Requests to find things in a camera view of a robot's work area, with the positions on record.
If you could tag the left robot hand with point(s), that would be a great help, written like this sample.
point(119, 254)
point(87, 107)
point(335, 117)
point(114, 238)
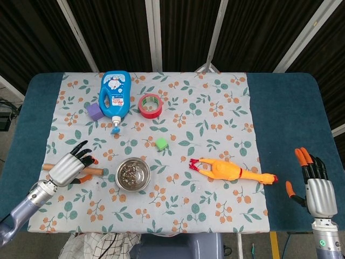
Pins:
point(67, 170)

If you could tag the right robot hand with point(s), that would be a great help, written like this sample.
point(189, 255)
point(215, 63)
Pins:
point(318, 194)

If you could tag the wooden stick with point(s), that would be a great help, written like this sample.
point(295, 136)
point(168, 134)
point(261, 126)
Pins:
point(94, 171)

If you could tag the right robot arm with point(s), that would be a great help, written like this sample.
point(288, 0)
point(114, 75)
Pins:
point(327, 237)

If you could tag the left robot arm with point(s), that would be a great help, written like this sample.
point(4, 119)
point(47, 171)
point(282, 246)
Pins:
point(24, 205)

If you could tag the metal bowl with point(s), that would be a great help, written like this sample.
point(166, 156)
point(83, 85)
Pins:
point(133, 174)

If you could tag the purple foam cube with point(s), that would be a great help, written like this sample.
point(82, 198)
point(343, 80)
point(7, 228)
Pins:
point(95, 111)

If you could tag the blue table cover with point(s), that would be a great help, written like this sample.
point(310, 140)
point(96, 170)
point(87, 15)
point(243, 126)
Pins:
point(285, 121)

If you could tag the checkered cloth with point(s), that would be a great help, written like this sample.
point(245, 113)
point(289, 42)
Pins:
point(99, 245)

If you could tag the blue detergent bottle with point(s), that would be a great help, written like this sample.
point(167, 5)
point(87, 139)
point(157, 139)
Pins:
point(115, 94)

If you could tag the yellow rubber chicken toy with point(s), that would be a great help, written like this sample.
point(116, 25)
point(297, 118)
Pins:
point(229, 171)

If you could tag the green foam cube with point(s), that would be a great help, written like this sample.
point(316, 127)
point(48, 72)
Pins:
point(161, 143)

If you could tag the red tape roll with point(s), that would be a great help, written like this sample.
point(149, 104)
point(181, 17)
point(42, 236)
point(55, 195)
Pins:
point(150, 105)

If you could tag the floral tablecloth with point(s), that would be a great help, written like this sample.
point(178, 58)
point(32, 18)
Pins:
point(167, 205)

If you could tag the grey plastic stool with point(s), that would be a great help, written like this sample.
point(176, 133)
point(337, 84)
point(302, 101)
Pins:
point(178, 246)

